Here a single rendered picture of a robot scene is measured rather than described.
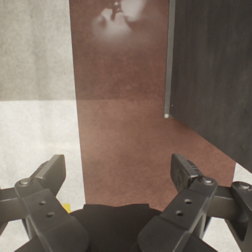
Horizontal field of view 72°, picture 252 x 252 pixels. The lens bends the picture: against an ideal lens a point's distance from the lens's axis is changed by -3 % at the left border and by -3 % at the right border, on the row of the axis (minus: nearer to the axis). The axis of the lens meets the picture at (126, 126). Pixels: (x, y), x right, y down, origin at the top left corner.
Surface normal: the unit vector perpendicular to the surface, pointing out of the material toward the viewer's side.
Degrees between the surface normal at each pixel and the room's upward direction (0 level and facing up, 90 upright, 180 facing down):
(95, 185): 0
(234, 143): 90
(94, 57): 0
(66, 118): 0
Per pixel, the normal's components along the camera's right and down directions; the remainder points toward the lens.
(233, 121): -1.00, 0.00
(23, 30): 0.03, 0.25
